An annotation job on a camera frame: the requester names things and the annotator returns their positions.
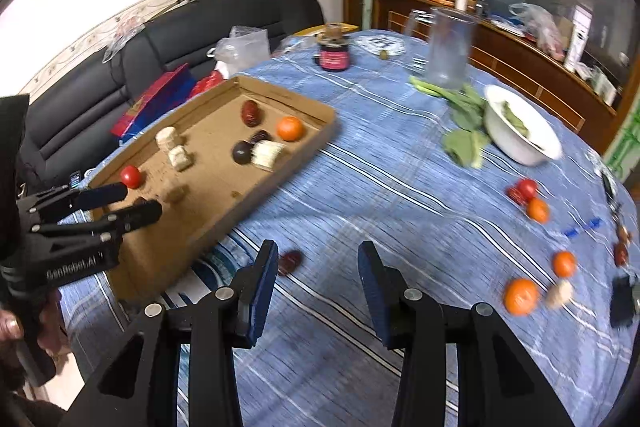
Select wooden sideboard cabinet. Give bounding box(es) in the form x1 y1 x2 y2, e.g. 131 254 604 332
370 0 618 148

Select blue plaid tablecloth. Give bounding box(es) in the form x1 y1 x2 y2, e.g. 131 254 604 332
60 29 640 427

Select translucent plastic bag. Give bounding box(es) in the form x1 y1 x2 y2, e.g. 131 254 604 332
509 2 566 58

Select white plastic bag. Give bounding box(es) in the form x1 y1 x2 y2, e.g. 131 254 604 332
207 25 272 78

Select tall white box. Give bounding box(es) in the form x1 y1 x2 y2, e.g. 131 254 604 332
565 4 593 68

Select black key fob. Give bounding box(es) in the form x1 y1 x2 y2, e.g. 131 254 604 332
600 169 623 218

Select black device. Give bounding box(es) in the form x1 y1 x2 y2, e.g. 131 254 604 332
610 274 640 329

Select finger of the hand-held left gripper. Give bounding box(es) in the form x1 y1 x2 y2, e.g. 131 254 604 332
30 200 163 249
17 183 130 223

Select orange tangerine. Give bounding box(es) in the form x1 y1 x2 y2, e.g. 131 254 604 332
276 116 306 142
526 198 551 224
552 250 577 279
503 278 541 317

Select small white boxes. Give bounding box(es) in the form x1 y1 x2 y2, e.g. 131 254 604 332
590 67 618 105

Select large red tomato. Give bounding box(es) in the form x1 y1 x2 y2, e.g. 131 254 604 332
120 165 145 188

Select person's left hand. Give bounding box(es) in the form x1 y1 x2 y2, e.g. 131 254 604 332
0 294 68 360

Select white bowl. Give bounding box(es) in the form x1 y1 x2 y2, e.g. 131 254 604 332
483 84 563 166

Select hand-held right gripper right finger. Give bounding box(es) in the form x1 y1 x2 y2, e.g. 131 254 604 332
356 241 576 427

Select small red tomato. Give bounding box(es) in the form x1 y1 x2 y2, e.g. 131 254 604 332
516 178 539 202

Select clear plastic pitcher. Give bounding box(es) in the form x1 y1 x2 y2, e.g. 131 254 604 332
402 7 480 90

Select green leaves in bowl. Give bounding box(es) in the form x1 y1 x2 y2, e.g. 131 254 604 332
497 101 531 138

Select clear plastic wrap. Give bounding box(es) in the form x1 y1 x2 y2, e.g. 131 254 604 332
102 14 148 62

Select dark purple plum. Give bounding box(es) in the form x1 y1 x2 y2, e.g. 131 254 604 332
231 141 253 166

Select red plastic bag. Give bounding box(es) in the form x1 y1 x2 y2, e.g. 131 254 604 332
189 69 225 98

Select black leather sofa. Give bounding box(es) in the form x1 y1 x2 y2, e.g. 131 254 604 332
20 0 326 188

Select shallow cardboard box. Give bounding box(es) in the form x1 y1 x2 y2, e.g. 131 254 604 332
87 75 337 303

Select green bok choy leaf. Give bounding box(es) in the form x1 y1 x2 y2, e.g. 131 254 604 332
442 127 493 170

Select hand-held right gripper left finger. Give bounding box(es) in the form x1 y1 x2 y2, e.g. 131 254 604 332
59 239 280 427

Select green bok choy stalk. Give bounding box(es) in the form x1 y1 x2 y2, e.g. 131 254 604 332
409 76 488 130

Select dark jar with pink label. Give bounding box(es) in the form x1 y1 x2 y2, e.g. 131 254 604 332
314 23 352 74

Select red gift box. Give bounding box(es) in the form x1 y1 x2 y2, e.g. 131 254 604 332
111 63 197 140

